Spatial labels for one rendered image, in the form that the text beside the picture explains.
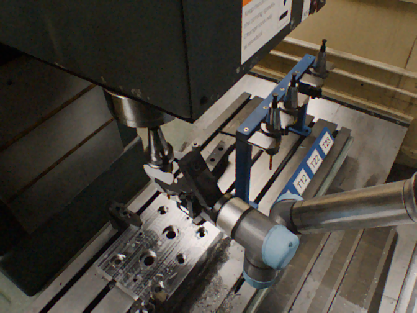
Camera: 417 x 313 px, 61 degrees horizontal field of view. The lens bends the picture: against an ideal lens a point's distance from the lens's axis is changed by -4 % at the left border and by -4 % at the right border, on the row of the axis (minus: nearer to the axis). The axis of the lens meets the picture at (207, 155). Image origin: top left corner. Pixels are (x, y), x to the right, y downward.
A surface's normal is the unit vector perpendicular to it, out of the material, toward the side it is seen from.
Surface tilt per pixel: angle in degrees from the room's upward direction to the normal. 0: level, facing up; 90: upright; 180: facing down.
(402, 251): 17
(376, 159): 24
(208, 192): 61
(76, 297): 0
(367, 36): 90
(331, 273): 8
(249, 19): 90
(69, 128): 90
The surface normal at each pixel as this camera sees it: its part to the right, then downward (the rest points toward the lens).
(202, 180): 0.65, 0.04
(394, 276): -0.29, -0.78
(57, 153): 0.83, 0.37
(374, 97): -0.56, 0.60
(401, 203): -0.78, 0.02
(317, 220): -0.72, 0.26
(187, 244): -0.04, -0.70
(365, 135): -0.27, -0.39
